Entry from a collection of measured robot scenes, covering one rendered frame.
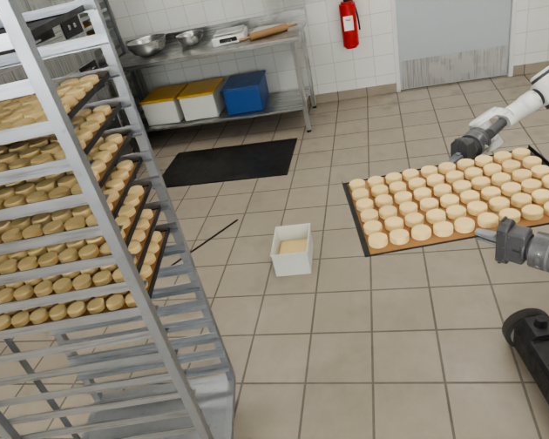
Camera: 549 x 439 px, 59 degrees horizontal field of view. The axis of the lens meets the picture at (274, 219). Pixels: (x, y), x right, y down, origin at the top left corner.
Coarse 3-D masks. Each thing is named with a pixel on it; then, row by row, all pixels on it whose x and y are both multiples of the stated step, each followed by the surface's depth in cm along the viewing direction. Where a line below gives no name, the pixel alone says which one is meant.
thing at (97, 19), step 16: (96, 0) 130; (96, 16) 130; (96, 32) 133; (112, 48) 136; (112, 64) 137; (128, 112) 145; (144, 128) 150; (144, 144) 150; (160, 176) 158; (160, 192) 160; (176, 240) 170; (208, 304) 189
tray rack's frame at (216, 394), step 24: (24, 360) 171; (168, 384) 214; (192, 384) 211; (216, 384) 208; (120, 408) 208; (144, 408) 206; (168, 408) 203; (216, 408) 198; (0, 432) 153; (96, 432) 200; (120, 432) 198; (144, 432) 195; (216, 432) 189
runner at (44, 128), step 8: (48, 120) 102; (16, 128) 103; (24, 128) 103; (32, 128) 103; (40, 128) 103; (48, 128) 103; (0, 136) 104; (8, 136) 104; (16, 136) 104; (24, 136) 104; (32, 136) 104; (40, 136) 104; (0, 144) 104
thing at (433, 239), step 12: (492, 156) 154; (456, 168) 152; (480, 168) 149; (384, 180) 155; (444, 180) 148; (468, 180) 145; (540, 180) 137; (432, 192) 143; (456, 192) 141; (480, 192) 138; (396, 204) 142; (360, 216) 141; (396, 216) 137; (468, 216) 130; (384, 228) 133; (408, 228) 131; (432, 228) 129; (492, 228) 124; (420, 240) 126; (432, 240) 125; (444, 240) 124; (372, 252) 126
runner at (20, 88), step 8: (24, 80) 97; (0, 88) 98; (8, 88) 98; (16, 88) 98; (24, 88) 98; (32, 88) 98; (56, 88) 99; (0, 96) 99; (8, 96) 99; (16, 96) 99
